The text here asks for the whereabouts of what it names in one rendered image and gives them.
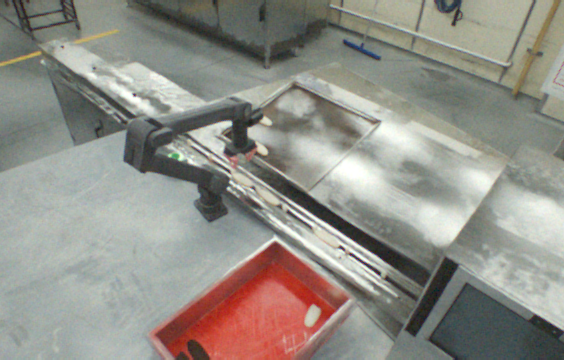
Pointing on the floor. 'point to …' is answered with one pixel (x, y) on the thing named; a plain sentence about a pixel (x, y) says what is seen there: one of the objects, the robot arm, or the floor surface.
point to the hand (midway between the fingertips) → (240, 163)
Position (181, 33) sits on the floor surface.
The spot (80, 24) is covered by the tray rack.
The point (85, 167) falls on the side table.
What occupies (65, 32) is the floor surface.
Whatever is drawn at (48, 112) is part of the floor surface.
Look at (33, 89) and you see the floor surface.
